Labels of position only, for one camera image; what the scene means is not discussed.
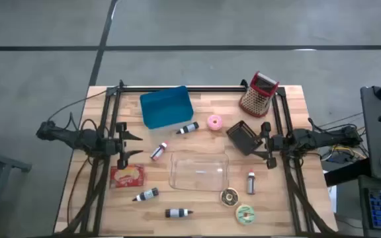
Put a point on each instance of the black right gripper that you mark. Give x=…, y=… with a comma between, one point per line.
x=271, y=143

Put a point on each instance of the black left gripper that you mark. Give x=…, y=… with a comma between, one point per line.
x=121, y=145

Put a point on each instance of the red ink bottle white cap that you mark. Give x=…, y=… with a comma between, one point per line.
x=251, y=183
x=158, y=152

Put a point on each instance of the red snack packet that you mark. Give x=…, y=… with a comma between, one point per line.
x=127, y=176

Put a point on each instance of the black ink bottle white cap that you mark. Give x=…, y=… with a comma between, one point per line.
x=177, y=213
x=189, y=127
x=147, y=194

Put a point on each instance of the pink frosted toy donut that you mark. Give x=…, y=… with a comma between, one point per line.
x=211, y=119

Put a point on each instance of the chocolate frosted toy donut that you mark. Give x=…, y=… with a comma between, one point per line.
x=224, y=197

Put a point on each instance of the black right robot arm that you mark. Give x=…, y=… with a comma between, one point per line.
x=326, y=136

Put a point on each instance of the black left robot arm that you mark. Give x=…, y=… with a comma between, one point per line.
x=78, y=139

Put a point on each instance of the black mesh basket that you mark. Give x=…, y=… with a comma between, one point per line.
x=240, y=135

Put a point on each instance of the red metal box grater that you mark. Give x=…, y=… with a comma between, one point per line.
x=256, y=99

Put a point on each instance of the blue plastic bin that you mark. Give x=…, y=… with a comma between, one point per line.
x=165, y=107

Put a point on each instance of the clear plastic bin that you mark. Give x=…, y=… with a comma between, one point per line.
x=177, y=185

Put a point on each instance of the green frosted toy donut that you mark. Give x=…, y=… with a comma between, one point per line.
x=240, y=215

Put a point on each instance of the white box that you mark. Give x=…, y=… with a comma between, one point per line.
x=332, y=198

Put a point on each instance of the dark grey side desk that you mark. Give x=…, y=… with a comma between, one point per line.
x=374, y=145

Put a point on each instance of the grey metal furniture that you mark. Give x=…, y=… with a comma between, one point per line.
x=2, y=162

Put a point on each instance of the black aluminium table frame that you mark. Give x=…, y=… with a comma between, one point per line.
x=184, y=89

